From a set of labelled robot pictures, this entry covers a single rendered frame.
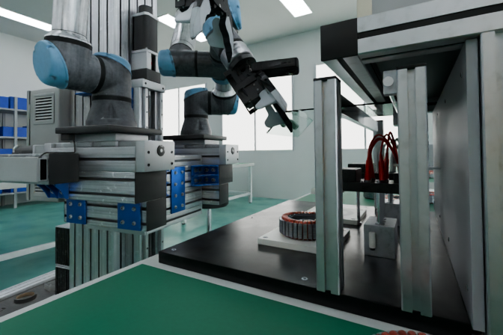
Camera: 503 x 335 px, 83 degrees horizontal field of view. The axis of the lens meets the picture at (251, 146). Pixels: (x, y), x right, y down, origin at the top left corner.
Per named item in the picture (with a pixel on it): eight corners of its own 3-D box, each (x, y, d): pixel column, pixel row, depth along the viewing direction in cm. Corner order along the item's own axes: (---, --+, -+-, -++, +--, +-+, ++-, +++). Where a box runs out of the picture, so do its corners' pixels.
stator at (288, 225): (269, 235, 58) (269, 217, 58) (292, 223, 67) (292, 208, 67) (323, 245, 52) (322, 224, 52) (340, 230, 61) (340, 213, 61)
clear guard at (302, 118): (266, 133, 79) (266, 112, 79) (296, 137, 100) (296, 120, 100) (397, 127, 63) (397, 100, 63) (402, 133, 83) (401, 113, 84)
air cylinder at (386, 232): (363, 254, 50) (362, 223, 50) (369, 242, 57) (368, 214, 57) (395, 259, 48) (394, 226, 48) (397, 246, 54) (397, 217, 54)
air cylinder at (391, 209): (378, 223, 71) (378, 202, 71) (381, 217, 78) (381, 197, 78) (401, 226, 69) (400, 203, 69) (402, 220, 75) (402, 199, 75)
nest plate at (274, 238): (257, 244, 57) (257, 238, 57) (287, 226, 70) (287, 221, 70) (333, 256, 49) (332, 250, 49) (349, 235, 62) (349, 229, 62)
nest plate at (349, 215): (299, 218, 78) (299, 214, 78) (316, 209, 91) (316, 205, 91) (357, 225, 70) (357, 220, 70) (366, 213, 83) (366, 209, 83)
